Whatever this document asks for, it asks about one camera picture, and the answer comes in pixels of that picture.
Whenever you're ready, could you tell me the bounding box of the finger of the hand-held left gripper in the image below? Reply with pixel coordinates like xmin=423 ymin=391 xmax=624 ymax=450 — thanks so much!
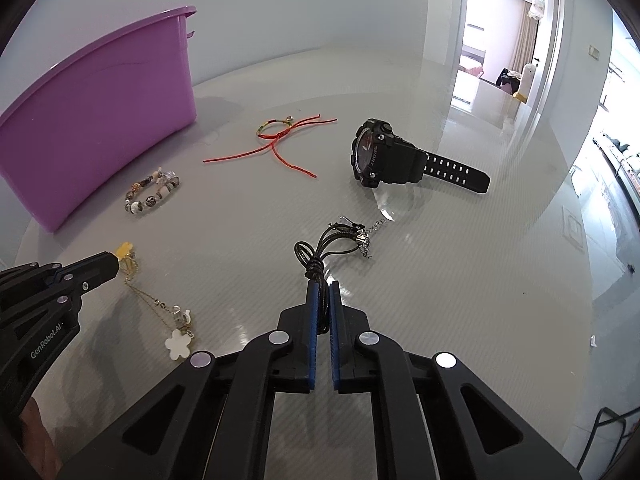
xmin=30 ymin=251 xmax=121 ymax=312
xmin=0 ymin=261 xmax=52 ymax=331

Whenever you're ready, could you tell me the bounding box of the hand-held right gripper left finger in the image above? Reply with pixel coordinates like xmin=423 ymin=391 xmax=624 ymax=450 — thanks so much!
xmin=57 ymin=280 xmax=321 ymax=480

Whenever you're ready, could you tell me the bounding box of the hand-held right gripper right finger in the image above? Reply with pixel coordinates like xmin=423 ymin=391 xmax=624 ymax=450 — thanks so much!
xmin=327 ymin=280 xmax=583 ymax=480

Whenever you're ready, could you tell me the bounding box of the black cord bracelet silver charm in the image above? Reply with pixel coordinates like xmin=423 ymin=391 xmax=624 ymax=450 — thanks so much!
xmin=294 ymin=215 xmax=391 ymax=333

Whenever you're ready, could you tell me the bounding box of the gold chain flower bracelet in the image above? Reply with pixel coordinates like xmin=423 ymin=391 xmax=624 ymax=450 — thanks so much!
xmin=114 ymin=241 xmax=195 ymax=361

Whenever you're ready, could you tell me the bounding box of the purple plastic basket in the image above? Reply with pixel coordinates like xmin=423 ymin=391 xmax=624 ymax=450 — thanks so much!
xmin=0 ymin=6 xmax=198 ymax=233

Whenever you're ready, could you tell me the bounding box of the person's left hand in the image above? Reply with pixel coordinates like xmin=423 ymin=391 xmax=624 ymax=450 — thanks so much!
xmin=21 ymin=394 xmax=65 ymax=477

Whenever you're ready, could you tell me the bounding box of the black digital wristwatch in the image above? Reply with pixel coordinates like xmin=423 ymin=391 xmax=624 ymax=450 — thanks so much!
xmin=350 ymin=118 xmax=492 ymax=194

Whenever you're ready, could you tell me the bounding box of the dark clothes heap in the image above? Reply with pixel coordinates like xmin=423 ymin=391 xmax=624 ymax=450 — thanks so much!
xmin=496 ymin=67 xmax=523 ymax=93

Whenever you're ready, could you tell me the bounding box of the yellow white plush toy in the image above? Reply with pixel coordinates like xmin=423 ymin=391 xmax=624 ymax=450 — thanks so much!
xmin=515 ymin=60 xmax=538 ymax=103

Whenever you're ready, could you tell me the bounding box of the grey sofa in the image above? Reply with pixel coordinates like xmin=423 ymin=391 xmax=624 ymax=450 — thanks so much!
xmin=592 ymin=132 xmax=640 ymax=181

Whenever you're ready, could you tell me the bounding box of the beige curtain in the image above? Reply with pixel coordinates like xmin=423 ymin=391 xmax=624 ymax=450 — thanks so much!
xmin=510 ymin=0 xmax=545 ymax=81

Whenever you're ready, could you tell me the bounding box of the brown white beaded bracelet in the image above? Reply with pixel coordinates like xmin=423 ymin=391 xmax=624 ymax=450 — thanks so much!
xmin=124 ymin=169 xmax=182 ymax=216

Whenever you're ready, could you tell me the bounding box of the red string bracelet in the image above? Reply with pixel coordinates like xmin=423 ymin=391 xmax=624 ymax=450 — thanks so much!
xmin=202 ymin=114 xmax=338 ymax=179

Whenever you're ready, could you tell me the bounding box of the black metal chair frame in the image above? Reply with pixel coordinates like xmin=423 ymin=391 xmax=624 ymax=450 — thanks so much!
xmin=580 ymin=407 xmax=628 ymax=466

